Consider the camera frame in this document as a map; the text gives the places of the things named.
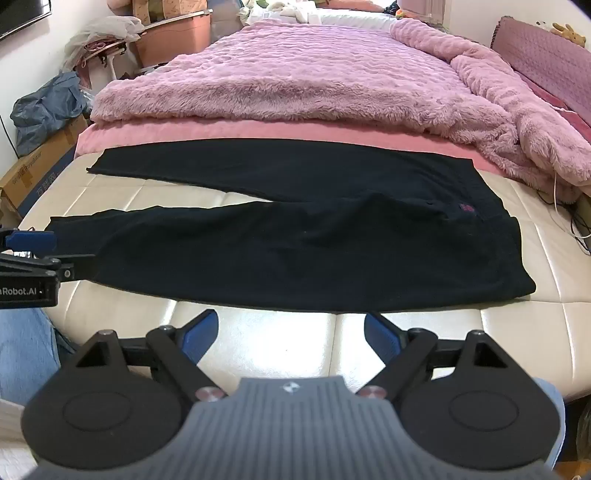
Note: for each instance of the white stool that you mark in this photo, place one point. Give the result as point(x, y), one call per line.
point(108, 67)

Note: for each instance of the blue-grey plastic bag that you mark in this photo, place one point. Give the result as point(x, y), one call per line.
point(46, 106)

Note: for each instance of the black television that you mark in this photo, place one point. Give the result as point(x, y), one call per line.
point(18, 14)

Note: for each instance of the yellow stuffed toy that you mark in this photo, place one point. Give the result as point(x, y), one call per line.
point(567, 33)

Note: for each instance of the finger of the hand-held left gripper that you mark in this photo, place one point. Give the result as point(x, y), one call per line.
point(32, 240)
point(69, 267)

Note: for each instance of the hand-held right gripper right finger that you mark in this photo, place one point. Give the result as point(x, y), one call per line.
point(379, 336)

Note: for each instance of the pink plastic storage box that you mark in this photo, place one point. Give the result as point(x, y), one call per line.
point(173, 41)

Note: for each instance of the pink fluffy blanket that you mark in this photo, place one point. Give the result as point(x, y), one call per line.
point(300, 78)

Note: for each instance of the person's right leg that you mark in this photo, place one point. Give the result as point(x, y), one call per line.
point(551, 415)

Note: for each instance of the person's leg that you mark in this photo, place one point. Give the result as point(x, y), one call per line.
point(23, 355)
point(551, 415)

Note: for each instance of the person's left leg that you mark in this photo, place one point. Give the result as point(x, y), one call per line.
point(23, 355)

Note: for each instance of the black pants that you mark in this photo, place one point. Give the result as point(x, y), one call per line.
point(323, 249)

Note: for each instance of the purple knitted cushion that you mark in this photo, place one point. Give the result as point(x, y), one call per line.
point(540, 60)

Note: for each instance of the patterned cardboard box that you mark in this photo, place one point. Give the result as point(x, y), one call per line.
point(161, 9)

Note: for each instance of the clear crumpled plastic bag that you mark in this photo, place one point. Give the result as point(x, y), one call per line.
point(101, 34)

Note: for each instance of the pink bed sheet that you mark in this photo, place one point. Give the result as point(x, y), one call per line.
point(231, 131)

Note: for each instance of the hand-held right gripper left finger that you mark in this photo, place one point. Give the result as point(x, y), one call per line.
point(203, 333)

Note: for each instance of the brown cardboard box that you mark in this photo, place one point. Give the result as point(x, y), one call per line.
point(37, 161)

